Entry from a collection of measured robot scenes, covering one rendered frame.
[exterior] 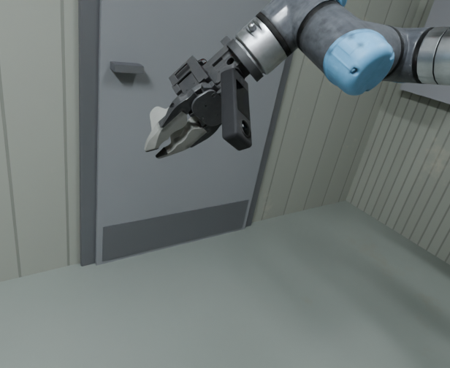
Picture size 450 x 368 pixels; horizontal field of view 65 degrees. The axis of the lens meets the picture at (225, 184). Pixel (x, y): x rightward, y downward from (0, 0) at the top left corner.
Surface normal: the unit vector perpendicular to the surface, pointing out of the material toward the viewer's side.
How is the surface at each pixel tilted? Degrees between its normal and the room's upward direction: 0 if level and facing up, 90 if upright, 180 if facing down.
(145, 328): 0
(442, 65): 111
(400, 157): 90
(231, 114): 57
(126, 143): 90
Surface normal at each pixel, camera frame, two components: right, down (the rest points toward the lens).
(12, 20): 0.55, 0.46
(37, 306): 0.18, -0.88
